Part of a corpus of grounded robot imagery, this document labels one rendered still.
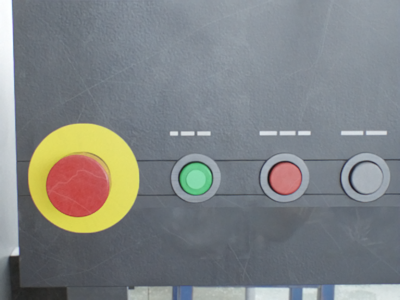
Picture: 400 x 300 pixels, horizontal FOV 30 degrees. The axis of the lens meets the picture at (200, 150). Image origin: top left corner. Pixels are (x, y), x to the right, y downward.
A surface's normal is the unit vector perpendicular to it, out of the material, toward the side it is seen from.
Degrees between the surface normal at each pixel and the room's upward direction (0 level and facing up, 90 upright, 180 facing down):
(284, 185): 90
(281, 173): 90
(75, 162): 90
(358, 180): 90
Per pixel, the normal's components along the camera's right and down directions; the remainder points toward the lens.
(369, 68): 0.03, 0.11
